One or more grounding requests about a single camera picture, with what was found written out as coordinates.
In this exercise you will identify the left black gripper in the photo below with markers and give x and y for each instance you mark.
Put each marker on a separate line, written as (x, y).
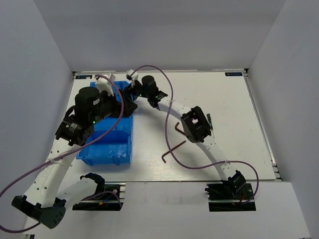
(129, 106)

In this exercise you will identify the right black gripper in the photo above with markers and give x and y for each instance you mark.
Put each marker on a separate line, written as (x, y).
(132, 89)

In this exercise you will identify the large brown hex key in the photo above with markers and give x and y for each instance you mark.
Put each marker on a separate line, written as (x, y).
(177, 129)

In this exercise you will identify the green black precision screwdriver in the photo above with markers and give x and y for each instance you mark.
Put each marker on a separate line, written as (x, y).
(210, 122)

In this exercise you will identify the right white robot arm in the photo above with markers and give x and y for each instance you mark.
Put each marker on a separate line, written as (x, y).
(196, 128)

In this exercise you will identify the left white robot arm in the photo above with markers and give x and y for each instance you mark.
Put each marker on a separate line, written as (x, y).
(44, 201)

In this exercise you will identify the blue three-compartment bin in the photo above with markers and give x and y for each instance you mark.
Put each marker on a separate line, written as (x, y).
(116, 146)

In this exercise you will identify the left blue logo sticker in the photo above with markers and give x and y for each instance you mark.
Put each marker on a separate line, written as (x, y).
(83, 77)

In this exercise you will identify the blue logo sticker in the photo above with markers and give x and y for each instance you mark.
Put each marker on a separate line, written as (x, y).
(233, 74)
(83, 77)

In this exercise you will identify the right blue logo sticker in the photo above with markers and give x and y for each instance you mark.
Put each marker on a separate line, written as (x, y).
(233, 74)

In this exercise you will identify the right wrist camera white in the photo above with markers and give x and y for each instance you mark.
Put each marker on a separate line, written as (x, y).
(132, 76)

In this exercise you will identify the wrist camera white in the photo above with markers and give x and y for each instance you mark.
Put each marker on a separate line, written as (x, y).
(132, 76)
(103, 85)

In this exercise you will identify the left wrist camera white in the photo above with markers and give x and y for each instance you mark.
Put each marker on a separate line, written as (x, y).
(103, 85)

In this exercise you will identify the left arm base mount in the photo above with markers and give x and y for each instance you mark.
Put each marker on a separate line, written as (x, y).
(106, 201)

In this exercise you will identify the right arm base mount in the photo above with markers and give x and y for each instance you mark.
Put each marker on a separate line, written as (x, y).
(220, 201)

